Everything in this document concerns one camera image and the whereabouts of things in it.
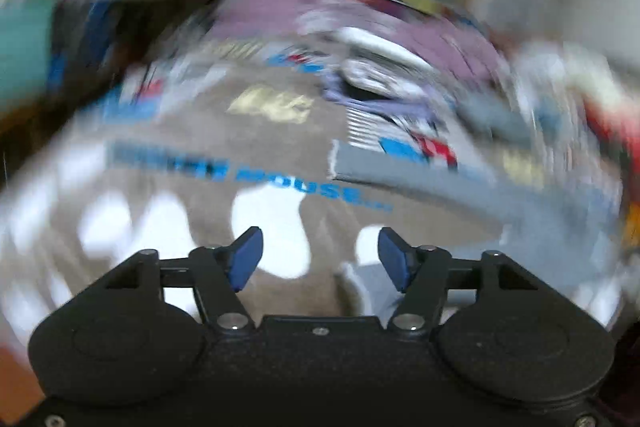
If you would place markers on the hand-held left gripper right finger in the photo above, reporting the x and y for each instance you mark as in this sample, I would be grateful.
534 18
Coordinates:
392 259

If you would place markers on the pile of folded purple-white clothes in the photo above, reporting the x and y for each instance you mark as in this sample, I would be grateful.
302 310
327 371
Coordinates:
380 72

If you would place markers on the purple floral quilt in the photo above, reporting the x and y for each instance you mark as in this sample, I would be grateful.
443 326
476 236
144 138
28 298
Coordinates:
280 14

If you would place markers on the grey pants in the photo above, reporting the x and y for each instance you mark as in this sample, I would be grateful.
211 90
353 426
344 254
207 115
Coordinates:
450 187

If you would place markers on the brown printed blanket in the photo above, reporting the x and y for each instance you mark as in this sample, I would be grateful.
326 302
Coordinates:
200 127

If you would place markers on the stack of folded clothes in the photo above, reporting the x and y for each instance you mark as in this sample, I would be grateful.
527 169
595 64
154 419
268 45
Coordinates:
565 107

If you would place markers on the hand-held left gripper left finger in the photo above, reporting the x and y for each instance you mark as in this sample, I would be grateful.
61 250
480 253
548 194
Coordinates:
247 257

